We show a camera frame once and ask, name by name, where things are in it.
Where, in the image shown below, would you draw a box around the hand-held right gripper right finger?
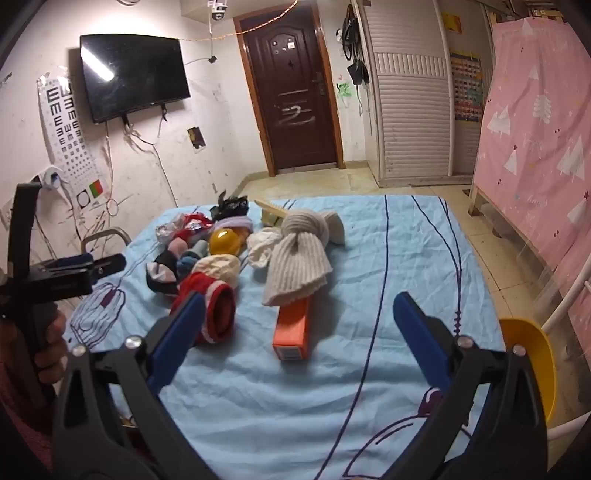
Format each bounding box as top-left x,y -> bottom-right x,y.
392,291 -> 550,480

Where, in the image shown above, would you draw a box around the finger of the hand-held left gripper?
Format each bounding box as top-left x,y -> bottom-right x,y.
30,253 -> 127,283
30,269 -> 95,303

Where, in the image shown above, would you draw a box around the red white striped sock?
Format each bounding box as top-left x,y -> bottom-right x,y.
171,272 -> 237,344

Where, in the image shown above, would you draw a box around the yellow plastic ball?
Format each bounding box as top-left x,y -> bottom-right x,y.
209,227 -> 245,257

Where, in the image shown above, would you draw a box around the yellow plastic bin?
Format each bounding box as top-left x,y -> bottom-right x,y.
499,318 -> 557,425

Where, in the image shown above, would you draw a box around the black and white cloth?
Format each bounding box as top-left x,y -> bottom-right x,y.
145,251 -> 178,296

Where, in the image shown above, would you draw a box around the eye chart poster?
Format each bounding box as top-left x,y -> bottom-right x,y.
37,76 -> 112,204

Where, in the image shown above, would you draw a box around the wooden stick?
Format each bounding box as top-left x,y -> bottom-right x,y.
254,199 -> 289,227

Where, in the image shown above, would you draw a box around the red and white packet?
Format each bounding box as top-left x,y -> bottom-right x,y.
182,212 -> 215,241

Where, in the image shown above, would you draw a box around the orange string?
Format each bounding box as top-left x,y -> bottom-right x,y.
180,0 -> 301,44

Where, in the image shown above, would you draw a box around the beige ribbed knit hat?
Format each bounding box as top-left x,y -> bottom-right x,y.
262,209 -> 334,308

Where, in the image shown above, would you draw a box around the white plastic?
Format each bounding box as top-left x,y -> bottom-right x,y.
154,222 -> 185,245

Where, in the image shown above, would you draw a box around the wooden bed frame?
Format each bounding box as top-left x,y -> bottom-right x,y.
468,178 -> 550,273

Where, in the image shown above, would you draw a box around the cream knit cap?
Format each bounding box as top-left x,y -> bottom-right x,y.
321,210 -> 346,245

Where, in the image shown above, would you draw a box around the dark brown door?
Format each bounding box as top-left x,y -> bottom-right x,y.
233,10 -> 345,177

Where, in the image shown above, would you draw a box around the hanging black bags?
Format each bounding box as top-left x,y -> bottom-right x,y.
336,4 -> 370,86

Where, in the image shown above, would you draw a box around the white television cables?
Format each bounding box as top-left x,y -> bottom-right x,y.
104,120 -> 178,208

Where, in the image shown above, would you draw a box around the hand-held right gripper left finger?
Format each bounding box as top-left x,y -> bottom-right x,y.
51,291 -> 218,480

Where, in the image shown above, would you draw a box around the cream fuzzy hat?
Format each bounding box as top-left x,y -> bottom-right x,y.
194,255 -> 242,289

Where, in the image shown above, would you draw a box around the lavender cloth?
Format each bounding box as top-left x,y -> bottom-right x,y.
215,217 -> 254,234

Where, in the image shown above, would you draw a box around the white wall socket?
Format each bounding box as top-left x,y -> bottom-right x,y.
39,166 -> 70,197

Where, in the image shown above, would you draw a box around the colourful grid poster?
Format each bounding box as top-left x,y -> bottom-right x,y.
450,48 -> 485,123

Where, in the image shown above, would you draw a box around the white louvered wardrobe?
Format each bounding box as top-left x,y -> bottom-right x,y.
358,0 -> 490,188

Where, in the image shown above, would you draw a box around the blue sock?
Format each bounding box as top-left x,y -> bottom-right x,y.
178,240 -> 208,273

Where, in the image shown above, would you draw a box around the pink tree print curtain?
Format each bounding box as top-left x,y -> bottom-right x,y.
480,9 -> 591,333

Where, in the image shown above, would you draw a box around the black wall television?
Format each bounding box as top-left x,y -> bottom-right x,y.
79,33 -> 192,124

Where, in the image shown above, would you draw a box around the orange box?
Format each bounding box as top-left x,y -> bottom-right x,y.
272,295 -> 314,363

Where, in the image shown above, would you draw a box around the white metal chair frame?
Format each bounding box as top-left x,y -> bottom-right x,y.
540,265 -> 591,439

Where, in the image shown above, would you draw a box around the person's left hand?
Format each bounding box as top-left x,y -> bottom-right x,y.
33,302 -> 70,384

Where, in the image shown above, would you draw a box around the light blue bed sheet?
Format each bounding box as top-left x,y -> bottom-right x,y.
65,195 -> 506,480

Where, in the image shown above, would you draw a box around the black plastic bag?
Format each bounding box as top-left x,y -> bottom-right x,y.
210,189 -> 250,221

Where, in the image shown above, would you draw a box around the person's left forearm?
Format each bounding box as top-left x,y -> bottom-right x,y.
0,360 -> 54,464

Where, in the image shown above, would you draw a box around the grey metal chair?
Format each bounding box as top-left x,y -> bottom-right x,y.
81,227 -> 132,259

